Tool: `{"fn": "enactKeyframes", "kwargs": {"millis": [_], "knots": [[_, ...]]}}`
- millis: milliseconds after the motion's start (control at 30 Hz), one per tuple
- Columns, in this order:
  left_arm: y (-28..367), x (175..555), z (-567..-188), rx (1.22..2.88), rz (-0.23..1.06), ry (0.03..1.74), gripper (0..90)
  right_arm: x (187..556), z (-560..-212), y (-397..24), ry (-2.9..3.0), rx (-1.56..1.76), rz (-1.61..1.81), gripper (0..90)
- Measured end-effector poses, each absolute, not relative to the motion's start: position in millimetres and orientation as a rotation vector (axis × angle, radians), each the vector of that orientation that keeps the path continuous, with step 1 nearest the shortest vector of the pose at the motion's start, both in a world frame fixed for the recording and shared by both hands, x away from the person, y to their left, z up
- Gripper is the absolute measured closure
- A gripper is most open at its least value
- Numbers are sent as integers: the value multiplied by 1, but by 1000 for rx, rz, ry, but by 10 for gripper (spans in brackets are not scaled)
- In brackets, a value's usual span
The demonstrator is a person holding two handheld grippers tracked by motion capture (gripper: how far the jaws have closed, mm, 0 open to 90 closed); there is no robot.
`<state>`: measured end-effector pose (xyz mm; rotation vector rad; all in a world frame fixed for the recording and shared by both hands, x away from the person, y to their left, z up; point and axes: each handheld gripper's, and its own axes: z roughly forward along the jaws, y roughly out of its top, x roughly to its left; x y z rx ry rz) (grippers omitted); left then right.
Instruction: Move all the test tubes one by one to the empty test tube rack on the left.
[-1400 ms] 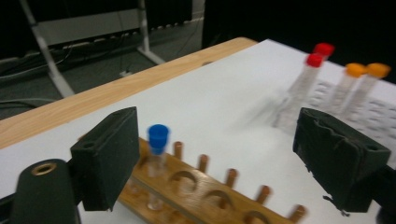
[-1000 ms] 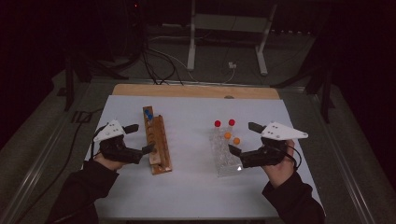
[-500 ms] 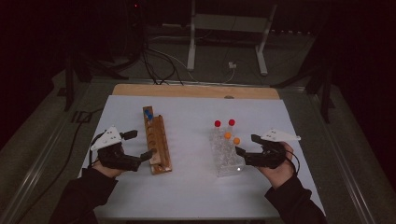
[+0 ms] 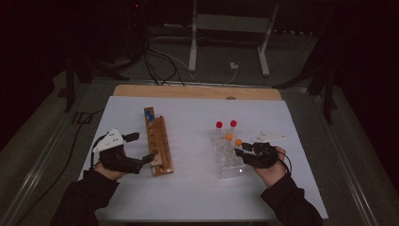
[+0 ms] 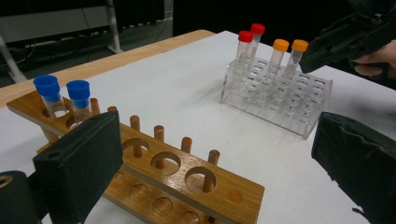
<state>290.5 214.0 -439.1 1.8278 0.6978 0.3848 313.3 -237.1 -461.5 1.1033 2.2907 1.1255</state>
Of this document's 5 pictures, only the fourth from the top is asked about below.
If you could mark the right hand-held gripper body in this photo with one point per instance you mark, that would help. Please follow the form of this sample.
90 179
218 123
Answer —
263 155

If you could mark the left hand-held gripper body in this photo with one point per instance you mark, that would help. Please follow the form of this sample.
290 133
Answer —
108 141

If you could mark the orange capped test tube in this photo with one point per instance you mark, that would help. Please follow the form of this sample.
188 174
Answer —
238 142
229 137

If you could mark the clear plastic test tube rack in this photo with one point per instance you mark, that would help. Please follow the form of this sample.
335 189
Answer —
226 160

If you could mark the wooden test tube rack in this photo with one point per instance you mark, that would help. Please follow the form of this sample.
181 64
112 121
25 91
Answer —
160 144

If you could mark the red capped test tube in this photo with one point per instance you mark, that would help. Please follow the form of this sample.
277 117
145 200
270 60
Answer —
233 123
219 124

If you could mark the person's right hand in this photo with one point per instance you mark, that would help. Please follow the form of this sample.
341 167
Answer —
273 175

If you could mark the person's left hand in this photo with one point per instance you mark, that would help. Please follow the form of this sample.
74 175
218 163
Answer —
106 172

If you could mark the white table mat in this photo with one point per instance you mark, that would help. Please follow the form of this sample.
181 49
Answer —
194 194

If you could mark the black tripod stand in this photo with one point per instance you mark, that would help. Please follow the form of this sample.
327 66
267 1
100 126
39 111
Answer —
69 88

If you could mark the white plug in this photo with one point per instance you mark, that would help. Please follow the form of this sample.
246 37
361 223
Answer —
233 65

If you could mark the black metal stand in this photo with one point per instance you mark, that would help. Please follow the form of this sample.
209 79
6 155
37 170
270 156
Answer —
327 100

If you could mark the white metal stand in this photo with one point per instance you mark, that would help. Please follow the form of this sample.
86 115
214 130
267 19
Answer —
193 47

